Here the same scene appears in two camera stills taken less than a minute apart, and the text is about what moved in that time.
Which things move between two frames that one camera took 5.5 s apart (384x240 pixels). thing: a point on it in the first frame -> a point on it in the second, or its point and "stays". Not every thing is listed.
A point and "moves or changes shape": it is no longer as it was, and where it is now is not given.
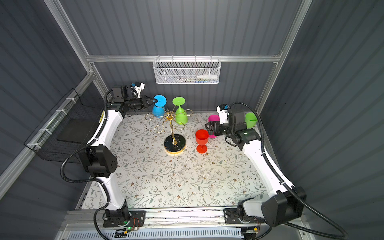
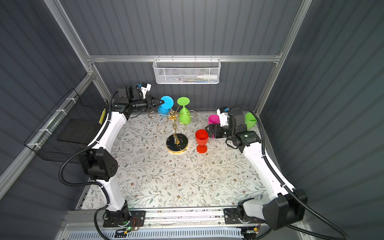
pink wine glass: (213, 118) stays
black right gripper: (212, 124) stays
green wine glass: (251, 120) stays
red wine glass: (202, 138) stays
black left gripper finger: (154, 101) -> (158, 104)
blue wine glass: (158, 108) moves or changes shape
